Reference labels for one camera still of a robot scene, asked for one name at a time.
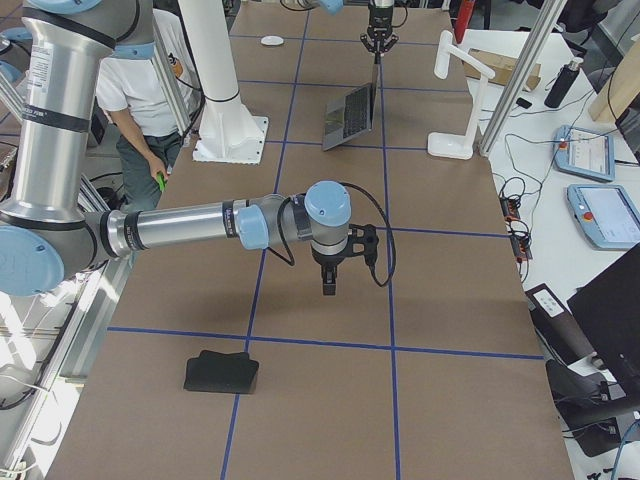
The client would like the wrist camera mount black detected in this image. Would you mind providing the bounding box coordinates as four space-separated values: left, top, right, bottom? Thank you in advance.
344 224 379 268

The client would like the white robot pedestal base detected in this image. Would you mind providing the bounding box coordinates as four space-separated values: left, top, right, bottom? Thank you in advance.
179 0 269 165

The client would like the upper blue teach pendant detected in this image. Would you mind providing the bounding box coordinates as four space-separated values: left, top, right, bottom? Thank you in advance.
552 125 615 182

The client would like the person in white shirt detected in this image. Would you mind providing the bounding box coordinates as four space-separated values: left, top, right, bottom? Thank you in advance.
96 9 199 212

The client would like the orange black electronics board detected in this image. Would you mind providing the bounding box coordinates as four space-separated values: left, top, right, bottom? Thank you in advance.
499 197 532 264

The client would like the black monitor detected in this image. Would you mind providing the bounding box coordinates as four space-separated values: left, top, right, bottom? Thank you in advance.
568 246 639 393

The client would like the blue teach pendant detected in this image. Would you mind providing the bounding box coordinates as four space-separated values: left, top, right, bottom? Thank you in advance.
552 125 615 182
566 184 639 250

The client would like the lower blue teach pendant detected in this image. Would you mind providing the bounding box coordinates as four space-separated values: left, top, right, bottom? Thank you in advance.
566 184 639 250

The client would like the grey laptop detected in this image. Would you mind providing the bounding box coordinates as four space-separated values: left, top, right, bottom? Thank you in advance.
322 63 380 151

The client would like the black water bottle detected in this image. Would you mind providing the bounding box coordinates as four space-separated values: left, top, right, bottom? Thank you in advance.
544 57 584 108

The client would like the cardboard box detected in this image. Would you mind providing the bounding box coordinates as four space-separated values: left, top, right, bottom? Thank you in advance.
468 49 541 92

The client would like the black mouse pad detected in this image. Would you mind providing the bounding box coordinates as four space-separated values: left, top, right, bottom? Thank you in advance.
183 350 259 394

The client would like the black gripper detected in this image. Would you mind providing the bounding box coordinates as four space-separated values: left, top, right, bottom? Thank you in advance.
360 3 399 53
312 249 345 296

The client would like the aluminium frame post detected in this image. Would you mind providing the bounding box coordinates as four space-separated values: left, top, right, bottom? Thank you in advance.
478 0 567 157

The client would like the white computer mouse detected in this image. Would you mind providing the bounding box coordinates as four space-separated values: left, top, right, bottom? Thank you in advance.
260 35 284 47

